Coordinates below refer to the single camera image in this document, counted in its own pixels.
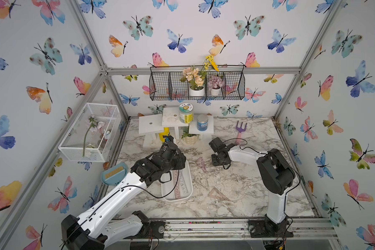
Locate beige flowers white pot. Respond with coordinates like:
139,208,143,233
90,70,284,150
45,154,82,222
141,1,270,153
181,66,205,98

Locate white stepped display stand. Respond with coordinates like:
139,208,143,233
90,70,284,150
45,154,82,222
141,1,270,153
139,107,214,149

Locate purple triangle ruler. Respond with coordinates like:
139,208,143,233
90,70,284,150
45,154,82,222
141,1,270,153
195,157,208,174

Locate green lid jar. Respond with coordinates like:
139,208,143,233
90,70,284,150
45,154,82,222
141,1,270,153
179,103,194,124

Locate yellow artificial flowers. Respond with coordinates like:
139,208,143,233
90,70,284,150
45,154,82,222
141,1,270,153
203,55,219,71

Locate pink straight ruler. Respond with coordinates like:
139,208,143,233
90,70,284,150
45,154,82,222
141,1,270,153
173,170,183,200

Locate white storage box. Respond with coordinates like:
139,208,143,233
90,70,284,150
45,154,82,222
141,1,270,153
160,161,193,202

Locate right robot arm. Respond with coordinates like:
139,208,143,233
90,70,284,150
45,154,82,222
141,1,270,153
209,138,296,230

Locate yellow bottle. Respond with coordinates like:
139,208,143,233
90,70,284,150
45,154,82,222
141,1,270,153
159,127,170,143

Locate small plant in cream pot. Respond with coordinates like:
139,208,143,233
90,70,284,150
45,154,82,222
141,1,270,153
181,127,199,145

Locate pink artificial flower stem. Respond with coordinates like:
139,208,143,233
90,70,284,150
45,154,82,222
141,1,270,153
82,115,105,157

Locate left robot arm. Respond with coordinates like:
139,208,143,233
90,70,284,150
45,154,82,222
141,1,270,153
60,136,186,250

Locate purple flowers white pot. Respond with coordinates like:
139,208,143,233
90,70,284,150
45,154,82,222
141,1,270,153
208,75,224,97

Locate clear triangle ruler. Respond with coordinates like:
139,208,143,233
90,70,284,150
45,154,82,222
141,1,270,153
202,175,220,190

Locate blue brush dustpan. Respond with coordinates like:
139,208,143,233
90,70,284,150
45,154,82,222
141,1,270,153
101,162,128,186

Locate black wire wall basket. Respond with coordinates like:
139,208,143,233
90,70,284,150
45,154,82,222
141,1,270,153
149,65,245,101

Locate blue can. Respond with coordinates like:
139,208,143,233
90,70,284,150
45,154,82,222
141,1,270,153
197,114,208,131

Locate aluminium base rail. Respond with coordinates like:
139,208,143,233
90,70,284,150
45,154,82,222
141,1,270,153
74,218,340,242

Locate purple garden fork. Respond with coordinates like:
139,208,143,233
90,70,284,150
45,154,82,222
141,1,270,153
235,121,247,145

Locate pink small triangle ruler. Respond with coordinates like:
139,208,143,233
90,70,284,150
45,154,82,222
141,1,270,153
208,187,230,202

